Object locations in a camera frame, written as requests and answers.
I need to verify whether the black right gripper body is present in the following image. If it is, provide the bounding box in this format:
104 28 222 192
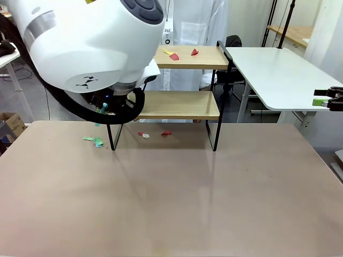
332 86 343 112

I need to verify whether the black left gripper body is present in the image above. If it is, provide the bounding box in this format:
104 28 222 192
92 90 135 115

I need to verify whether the teal hand brush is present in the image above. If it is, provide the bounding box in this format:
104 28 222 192
93 102 109 128

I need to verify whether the white side table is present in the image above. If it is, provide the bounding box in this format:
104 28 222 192
225 47 343 132

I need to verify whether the wooden background table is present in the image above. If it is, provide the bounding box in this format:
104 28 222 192
266 25 314 49

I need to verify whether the grey metal floor bar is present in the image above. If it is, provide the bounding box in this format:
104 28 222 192
330 149 343 185

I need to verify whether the black thick pole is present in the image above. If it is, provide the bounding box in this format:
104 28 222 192
277 0 297 49

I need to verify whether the white name badge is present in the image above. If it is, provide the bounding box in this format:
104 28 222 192
162 26 174 46

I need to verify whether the black tripod stand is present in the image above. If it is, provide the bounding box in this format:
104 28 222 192
263 0 279 48

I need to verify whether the black office chair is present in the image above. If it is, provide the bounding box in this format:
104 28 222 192
215 34 252 104

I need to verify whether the cardboard box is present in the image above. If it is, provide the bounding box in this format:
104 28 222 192
0 112 27 147

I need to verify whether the person in white lab coat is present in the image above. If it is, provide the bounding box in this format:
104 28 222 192
144 0 230 124

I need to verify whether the white desk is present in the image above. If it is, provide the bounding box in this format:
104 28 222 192
0 49 23 93

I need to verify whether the black bag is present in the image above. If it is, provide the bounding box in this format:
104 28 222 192
0 39 16 57

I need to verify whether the cluttered background desk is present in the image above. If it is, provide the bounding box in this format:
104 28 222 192
0 2 13 20

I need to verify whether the two-tier wooden shelf black frame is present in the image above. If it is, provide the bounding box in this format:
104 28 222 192
107 40 233 153

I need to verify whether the thin black hanging cable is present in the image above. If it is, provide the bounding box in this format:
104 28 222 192
43 82 51 121

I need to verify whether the black floor cable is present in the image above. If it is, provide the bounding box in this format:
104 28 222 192
13 66 33 81

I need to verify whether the grey lanyard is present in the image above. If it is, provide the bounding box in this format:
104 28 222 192
166 0 173 27

